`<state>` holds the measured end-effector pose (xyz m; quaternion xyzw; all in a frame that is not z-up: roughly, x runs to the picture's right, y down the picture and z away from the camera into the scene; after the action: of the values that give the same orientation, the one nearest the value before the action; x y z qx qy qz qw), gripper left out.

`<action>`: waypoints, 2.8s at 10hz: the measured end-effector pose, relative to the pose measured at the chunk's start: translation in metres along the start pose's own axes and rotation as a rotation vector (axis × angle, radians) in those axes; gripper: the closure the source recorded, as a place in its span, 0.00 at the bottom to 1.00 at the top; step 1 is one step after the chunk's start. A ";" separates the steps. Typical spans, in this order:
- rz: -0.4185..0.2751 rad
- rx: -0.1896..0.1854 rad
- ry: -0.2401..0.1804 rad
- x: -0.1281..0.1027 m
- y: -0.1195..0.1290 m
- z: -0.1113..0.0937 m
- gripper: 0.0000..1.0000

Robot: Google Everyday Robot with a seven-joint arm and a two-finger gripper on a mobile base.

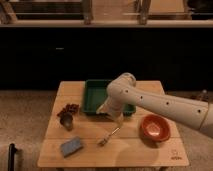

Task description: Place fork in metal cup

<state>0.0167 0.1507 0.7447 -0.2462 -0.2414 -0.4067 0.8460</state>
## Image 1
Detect silver fork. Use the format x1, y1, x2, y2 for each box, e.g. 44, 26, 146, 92
98, 127, 120, 146

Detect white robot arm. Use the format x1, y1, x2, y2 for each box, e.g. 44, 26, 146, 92
96, 73, 213, 139

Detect metal cup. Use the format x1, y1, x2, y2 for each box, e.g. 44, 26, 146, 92
60, 115, 73, 131

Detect green plastic tray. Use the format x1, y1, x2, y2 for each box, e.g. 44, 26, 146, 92
81, 79, 137, 117

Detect red bowl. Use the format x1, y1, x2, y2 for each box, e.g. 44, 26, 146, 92
140, 114, 171, 142

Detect red grapes bunch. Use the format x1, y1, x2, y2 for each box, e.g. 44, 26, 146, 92
57, 104, 79, 117

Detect wooden folding table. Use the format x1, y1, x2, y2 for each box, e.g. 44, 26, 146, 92
37, 81, 189, 169

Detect blue sponge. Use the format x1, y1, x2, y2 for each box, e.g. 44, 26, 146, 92
60, 137, 83, 157

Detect black post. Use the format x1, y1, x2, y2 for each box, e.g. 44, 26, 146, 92
8, 143, 17, 171

